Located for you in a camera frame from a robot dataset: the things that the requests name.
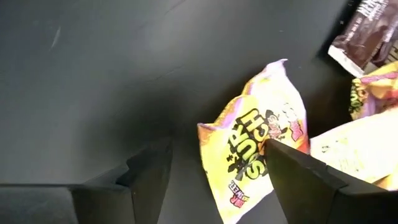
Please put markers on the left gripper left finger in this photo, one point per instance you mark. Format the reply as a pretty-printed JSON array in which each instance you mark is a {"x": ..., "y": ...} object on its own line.
[{"x": 93, "y": 202}]

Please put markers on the yellow Sour Patch packet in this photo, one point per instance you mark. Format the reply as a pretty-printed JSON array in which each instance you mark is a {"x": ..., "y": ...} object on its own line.
[
  {"x": 376, "y": 93},
  {"x": 248, "y": 124},
  {"x": 351, "y": 149}
]

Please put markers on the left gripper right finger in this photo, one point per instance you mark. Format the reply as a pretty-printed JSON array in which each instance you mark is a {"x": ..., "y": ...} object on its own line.
[{"x": 311, "y": 193}]

